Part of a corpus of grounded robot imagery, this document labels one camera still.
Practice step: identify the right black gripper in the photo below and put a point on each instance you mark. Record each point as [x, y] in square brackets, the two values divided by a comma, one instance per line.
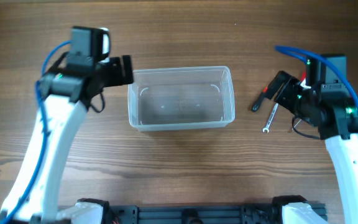
[282, 88]

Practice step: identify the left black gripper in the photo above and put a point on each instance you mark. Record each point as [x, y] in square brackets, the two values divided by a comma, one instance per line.
[114, 71]

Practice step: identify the red black screwdriver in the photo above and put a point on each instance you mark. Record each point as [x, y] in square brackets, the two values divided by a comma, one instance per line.
[257, 103]

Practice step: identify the silver combination wrench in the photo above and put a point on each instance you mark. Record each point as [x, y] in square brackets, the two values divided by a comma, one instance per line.
[266, 128]

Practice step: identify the clear plastic container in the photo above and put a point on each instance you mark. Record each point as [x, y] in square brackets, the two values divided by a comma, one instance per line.
[167, 99]

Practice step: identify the red handled snips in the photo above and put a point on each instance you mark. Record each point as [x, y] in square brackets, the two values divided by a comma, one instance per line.
[303, 77]

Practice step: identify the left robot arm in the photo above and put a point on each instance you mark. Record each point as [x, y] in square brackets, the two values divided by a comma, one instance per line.
[64, 93]

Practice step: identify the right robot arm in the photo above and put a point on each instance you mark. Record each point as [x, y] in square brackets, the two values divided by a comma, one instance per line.
[325, 100]

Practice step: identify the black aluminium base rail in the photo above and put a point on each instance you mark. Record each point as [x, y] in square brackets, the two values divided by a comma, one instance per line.
[245, 214]

